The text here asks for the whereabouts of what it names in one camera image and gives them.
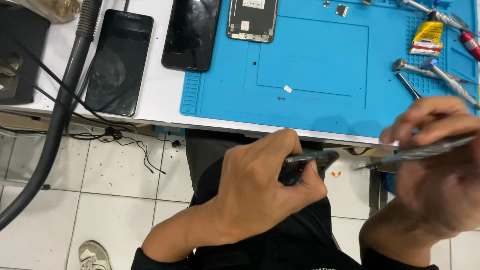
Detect black box device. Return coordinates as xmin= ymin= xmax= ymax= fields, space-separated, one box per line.
xmin=0 ymin=4 xmax=52 ymax=106

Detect person's right hand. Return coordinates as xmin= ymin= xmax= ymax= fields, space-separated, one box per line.
xmin=379 ymin=95 xmax=480 ymax=241

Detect person's black trousers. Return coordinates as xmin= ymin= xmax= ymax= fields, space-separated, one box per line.
xmin=131 ymin=129 xmax=439 ymax=270

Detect thin black cables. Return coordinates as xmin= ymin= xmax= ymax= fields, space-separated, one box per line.
xmin=0 ymin=30 xmax=185 ymax=176

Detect black phone part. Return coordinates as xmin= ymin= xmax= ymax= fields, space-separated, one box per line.
xmin=277 ymin=150 xmax=340 ymax=187

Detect large black smartphone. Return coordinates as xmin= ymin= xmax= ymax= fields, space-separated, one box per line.
xmin=84 ymin=9 xmax=155 ymax=118

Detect person's left hand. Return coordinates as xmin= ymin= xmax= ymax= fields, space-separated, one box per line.
xmin=210 ymin=128 xmax=329 ymax=241

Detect yellow glue tube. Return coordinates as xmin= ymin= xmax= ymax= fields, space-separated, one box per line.
xmin=409 ymin=20 xmax=445 ymax=57

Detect grey sneaker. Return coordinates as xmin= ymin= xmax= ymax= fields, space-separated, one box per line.
xmin=78 ymin=240 xmax=113 ymax=270

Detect black hot air hose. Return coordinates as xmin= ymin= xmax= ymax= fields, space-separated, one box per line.
xmin=0 ymin=0 xmax=103 ymax=232

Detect blue silicone repair mat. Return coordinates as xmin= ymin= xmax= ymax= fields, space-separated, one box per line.
xmin=179 ymin=0 xmax=480 ymax=140

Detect silver screwdriver with black collar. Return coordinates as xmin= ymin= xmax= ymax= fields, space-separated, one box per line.
xmin=399 ymin=0 xmax=478 ymax=37

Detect silver screwdriver with blue cap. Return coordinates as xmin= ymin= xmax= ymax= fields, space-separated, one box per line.
xmin=420 ymin=57 xmax=480 ymax=110

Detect red handled screwdriver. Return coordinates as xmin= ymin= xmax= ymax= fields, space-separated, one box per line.
xmin=459 ymin=31 xmax=480 ymax=63

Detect silver tweezers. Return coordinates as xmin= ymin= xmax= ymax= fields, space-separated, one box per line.
xmin=354 ymin=134 xmax=478 ymax=172

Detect black smartphone with glossy screen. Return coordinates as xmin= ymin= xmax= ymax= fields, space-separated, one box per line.
xmin=161 ymin=0 xmax=223 ymax=73

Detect phone display assembly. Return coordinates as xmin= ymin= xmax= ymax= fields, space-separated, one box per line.
xmin=226 ymin=0 xmax=279 ymax=44

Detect clear plastic bag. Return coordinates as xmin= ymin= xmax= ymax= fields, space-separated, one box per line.
xmin=14 ymin=0 xmax=82 ymax=24

